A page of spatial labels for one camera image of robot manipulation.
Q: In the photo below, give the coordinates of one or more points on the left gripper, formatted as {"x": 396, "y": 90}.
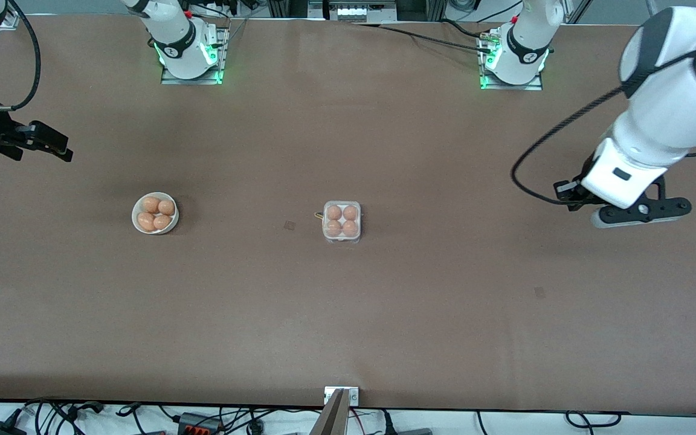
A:
{"x": 570, "y": 192}

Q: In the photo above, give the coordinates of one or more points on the brown egg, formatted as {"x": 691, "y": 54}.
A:
{"x": 350, "y": 212}
{"x": 162, "y": 222}
{"x": 334, "y": 228}
{"x": 335, "y": 212}
{"x": 167, "y": 207}
{"x": 350, "y": 228}
{"x": 145, "y": 221}
{"x": 151, "y": 204}

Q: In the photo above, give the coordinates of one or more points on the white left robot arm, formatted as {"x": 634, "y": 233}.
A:
{"x": 674, "y": 90}

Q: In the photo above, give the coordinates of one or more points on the black power adapter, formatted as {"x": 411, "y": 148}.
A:
{"x": 0, "y": 429}

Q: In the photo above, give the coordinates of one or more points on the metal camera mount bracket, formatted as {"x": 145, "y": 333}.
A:
{"x": 353, "y": 396}

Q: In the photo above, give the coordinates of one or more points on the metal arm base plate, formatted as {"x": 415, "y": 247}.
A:
{"x": 511, "y": 87}
{"x": 194, "y": 80}

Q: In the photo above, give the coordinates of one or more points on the white round bowl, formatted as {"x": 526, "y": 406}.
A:
{"x": 170, "y": 228}

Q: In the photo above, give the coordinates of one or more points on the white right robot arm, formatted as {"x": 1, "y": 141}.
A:
{"x": 173, "y": 30}

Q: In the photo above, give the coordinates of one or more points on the black connector with orange levers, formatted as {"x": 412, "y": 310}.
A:
{"x": 200, "y": 424}

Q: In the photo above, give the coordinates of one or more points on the aluminium frame with sockets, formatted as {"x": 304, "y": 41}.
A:
{"x": 353, "y": 11}

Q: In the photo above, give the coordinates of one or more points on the clear plastic egg box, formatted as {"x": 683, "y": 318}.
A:
{"x": 342, "y": 240}

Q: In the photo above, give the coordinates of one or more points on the grey camera mount pole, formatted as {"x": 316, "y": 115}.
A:
{"x": 333, "y": 420}

